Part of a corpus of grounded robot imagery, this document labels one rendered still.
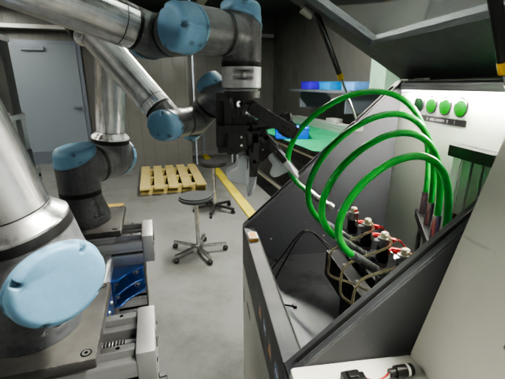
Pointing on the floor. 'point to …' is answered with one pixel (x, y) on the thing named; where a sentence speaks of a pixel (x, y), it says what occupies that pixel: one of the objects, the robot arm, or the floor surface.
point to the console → (471, 295)
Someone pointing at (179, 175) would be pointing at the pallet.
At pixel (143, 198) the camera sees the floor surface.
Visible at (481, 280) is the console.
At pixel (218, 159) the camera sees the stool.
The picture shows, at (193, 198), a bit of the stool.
